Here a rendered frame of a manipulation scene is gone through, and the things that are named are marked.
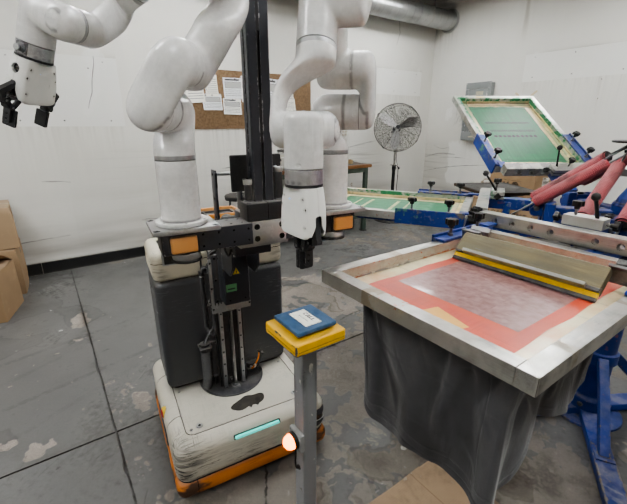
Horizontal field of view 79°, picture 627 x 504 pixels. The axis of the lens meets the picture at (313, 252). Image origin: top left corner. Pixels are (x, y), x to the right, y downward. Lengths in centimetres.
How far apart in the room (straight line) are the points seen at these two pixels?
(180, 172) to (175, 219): 11
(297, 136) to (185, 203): 37
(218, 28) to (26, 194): 359
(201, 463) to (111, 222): 320
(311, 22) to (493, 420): 89
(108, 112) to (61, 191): 87
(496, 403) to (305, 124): 67
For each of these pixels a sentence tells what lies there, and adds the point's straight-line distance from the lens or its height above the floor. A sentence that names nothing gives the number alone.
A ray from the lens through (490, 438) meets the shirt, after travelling 98.
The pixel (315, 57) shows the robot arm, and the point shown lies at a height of 150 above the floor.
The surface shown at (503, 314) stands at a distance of 100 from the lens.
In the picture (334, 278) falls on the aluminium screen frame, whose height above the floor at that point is 98.
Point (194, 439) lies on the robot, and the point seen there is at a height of 28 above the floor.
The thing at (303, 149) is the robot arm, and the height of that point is 133.
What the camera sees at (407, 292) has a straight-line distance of 103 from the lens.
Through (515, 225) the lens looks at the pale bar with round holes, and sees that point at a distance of 161.
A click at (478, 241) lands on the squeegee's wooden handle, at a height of 102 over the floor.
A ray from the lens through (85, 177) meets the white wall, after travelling 434.
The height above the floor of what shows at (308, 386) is 80.
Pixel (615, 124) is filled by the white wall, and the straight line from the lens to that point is 559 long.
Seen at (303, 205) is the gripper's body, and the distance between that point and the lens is 72.
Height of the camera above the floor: 137
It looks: 19 degrees down
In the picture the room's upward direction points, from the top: straight up
